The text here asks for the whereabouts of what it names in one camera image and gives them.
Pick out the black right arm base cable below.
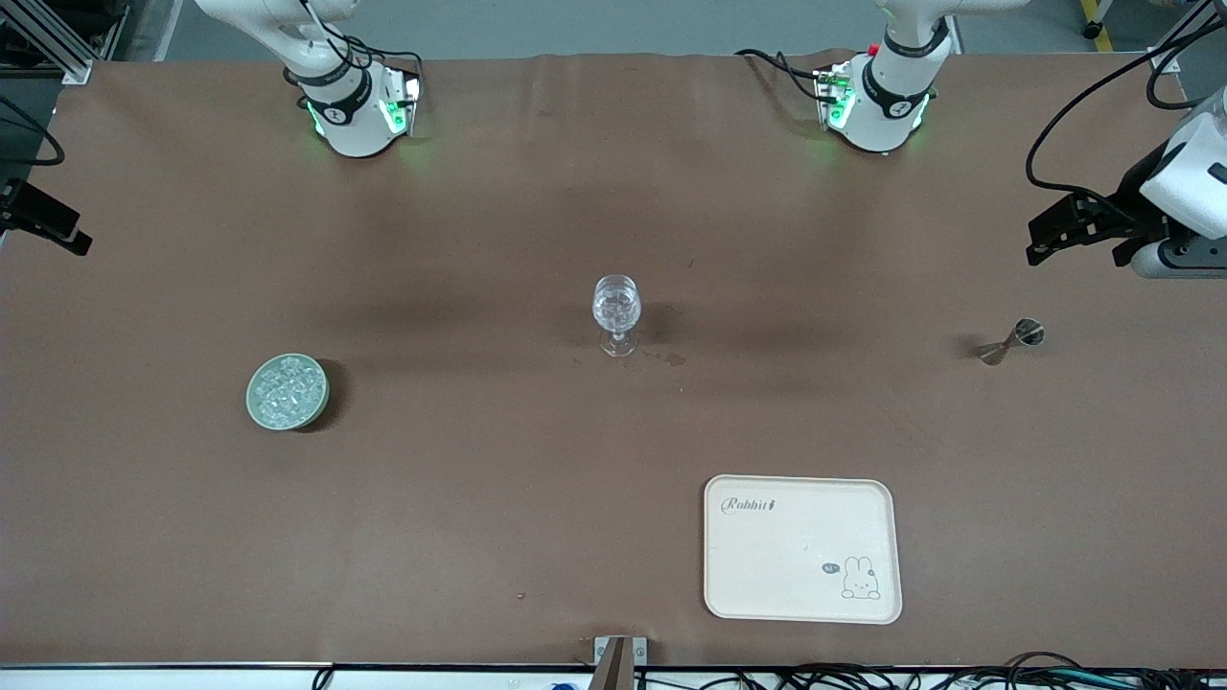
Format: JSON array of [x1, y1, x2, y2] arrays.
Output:
[[305, 0, 425, 82]]

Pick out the cream rabbit print tray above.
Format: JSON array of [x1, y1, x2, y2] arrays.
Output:
[[704, 475, 903, 625]]

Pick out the clear ice cubes heap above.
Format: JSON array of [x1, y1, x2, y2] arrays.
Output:
[[254, 356, 323, 427]]

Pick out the grey metal camera mount bracket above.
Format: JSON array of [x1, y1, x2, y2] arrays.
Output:
[[590, 635, 648, 690]]

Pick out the black left arm base cable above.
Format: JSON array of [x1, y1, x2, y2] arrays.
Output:
[[735, 48, 835, 104]]

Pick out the pale green round bowl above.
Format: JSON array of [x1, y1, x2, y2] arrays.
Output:
[[246, 354, 330, 431]]

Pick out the aluminium frame profile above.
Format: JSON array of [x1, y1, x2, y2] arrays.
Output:
[[1146, 0, 1227, 76], [0, 0, 130, 85]]

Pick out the clear stemmed wine glass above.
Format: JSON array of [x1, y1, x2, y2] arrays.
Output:
[[592, 274, 641, 358]]

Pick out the brown table cover mat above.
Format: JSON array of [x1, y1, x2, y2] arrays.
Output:
[[0, 50, 1227, 668]]

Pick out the black cable bundle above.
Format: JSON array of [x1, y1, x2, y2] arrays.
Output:
[[633, 652, 1227, 690]]

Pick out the black arm base cable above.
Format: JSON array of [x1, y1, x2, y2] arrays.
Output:
[[735, 48, 835, 104], [305, 0, 425, 82]]

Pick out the steel double jigger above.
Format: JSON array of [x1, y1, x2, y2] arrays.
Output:
[[978, 319, 1046, 367]]

